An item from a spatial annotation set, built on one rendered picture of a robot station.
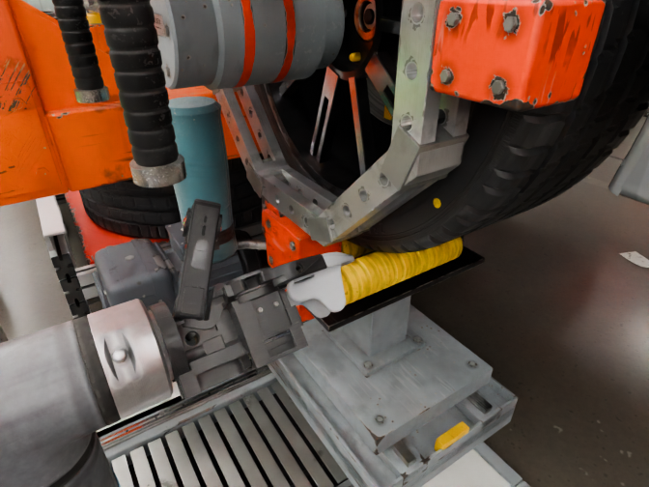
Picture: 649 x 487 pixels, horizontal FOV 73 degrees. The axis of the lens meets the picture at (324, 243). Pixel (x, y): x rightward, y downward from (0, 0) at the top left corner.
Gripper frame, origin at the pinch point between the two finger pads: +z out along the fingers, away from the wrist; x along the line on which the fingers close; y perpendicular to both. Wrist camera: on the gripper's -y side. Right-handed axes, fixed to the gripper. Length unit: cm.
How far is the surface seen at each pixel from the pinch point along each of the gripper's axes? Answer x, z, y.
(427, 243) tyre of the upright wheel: -1.8, 13.3, 2.0
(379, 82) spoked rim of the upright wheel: 0.9, 14.9, -19.5
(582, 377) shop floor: -43, 78, 46
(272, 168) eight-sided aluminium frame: -22.9, 7.5, -20.7
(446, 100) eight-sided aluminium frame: 14.6, 8.6, -8.6
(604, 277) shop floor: -58, 127, 31
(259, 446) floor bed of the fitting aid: -56, -4, 25
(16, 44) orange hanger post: -34, -23, -57
